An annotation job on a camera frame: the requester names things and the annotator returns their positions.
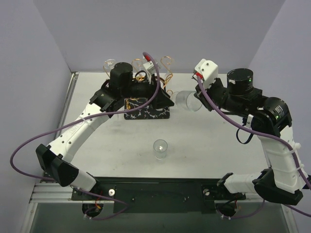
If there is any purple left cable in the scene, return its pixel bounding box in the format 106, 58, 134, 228
9, 51, 162, 220

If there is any gold wine glass rack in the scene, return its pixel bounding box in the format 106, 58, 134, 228
103, 55, 174, 121

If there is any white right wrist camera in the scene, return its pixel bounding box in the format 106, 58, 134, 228
193, 59, 219, 89

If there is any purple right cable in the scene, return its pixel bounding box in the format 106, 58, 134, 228
196, 76, 311, 219

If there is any short clear glass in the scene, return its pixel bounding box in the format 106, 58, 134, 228
171, 90, 202, 112
153, 139, 168, 160

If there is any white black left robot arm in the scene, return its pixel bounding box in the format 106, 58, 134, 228
35, 60, 174, 200

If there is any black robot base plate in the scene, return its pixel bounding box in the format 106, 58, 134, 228
70, 176, 247, 214

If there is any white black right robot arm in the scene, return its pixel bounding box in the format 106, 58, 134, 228
194, 66, 308, 205

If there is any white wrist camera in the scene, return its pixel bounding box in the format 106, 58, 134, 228
143, 53, 161, 83
193, 59, 219, 89

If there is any purple cable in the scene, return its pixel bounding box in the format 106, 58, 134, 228
196, 76, 311, 219
9, 51, 162, 220

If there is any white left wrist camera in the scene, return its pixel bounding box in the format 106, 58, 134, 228
143, 53, 161, 83

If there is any clear champagne flute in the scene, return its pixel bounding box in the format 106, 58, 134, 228
161, 56, 173, 85

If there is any aluminium table frame rail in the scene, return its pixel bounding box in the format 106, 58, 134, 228
30, 183, 72, 203

